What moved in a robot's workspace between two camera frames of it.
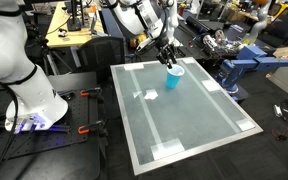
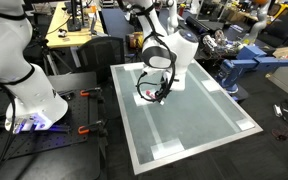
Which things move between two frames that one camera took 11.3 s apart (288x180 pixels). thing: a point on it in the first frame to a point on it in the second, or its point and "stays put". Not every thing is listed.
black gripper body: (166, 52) to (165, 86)
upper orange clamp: (90, 92) stays put
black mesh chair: (98, 54) stays put
